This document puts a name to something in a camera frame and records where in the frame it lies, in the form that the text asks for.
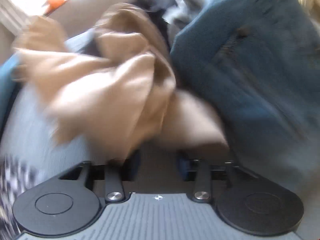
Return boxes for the beige trousers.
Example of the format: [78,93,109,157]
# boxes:
[13,3,229,162]

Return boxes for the dark plaid shirt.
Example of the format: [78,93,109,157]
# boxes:
[1,157,38,239]

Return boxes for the blue pillow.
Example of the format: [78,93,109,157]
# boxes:
[0,54,19,134]

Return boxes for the blue denim jeans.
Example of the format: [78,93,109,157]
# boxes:
[170,0,319,194]

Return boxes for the orange object on windowsill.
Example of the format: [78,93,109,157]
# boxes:
[43,0,68,16]

